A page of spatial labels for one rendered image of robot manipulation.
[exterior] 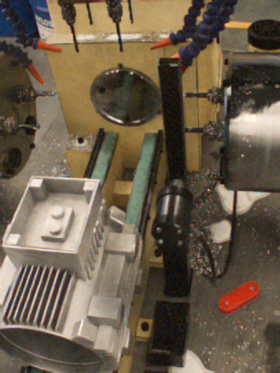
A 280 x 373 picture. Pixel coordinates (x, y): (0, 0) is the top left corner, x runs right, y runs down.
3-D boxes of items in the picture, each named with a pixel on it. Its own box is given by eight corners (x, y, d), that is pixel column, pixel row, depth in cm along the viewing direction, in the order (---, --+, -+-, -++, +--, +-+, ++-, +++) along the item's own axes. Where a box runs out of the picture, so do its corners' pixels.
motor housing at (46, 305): (43, 261, 81) (10, 190, 68) (149, 271, 78) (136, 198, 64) (7, 367, 68) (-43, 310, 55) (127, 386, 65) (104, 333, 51)
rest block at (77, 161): (79, 166, 114) (69, 130, 105) (107, 167, 113) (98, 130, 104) (73, 184, 110) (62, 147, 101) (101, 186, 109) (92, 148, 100)
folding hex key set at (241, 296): (224, 318, 83) (224, 313, 82) (214, 305, 85) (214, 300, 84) (262, 295, 85) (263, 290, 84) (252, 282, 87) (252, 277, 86)
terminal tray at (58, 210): (42, 208, 69) (29, 175, 64) (110, 212, 67) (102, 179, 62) (17, 276, 62) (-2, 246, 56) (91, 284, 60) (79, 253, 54)
